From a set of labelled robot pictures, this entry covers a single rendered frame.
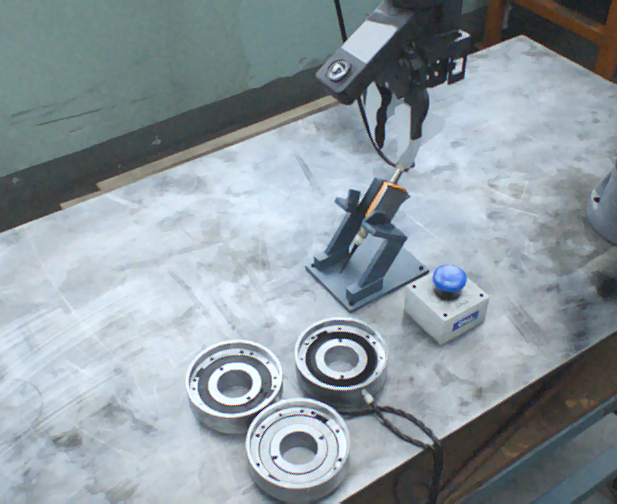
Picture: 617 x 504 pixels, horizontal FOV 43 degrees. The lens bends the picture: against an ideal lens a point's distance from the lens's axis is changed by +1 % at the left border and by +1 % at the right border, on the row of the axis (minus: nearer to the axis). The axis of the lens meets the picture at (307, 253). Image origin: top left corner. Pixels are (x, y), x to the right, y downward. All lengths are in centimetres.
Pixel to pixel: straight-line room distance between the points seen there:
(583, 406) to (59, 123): 175
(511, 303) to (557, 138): 38
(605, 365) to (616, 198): 31
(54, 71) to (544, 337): 175
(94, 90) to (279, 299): 157
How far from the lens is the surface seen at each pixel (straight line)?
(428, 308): 93
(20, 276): 110
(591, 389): 128
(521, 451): 119
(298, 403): 85
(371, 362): 89
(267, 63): 273
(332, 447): 83
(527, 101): 140
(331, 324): 92
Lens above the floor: 152
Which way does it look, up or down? 43 degrees down
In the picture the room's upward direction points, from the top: 1 degrees counter-clockwise
